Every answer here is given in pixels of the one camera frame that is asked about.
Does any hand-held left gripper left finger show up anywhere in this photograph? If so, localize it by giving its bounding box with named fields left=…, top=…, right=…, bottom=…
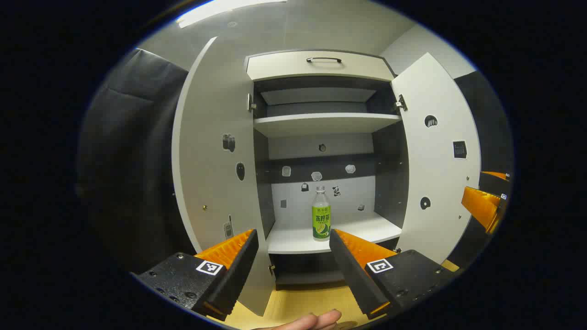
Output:
left=132, top=228, right=260, bottom=322

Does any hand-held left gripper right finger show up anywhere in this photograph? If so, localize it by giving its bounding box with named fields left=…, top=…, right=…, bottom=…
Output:
left=328, top=228, right=460, bottom=320

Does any white cabinet door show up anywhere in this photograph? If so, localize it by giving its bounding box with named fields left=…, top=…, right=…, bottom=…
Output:
left=172, top=37, right=277, bottom=317
left=391, top=52, right=482, bottom=265

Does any clear bottle with green label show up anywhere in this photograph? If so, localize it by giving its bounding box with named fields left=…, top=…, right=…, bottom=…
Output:
left=312, top=186, right=332, bottom=242

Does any white and grey cabinet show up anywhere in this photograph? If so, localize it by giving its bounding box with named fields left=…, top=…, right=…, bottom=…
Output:
left=245, top=49, right=410, bottom=292

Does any black backdrop cloth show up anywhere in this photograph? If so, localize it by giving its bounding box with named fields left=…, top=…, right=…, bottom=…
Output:
left=78, top=48, right=514, bottom=275

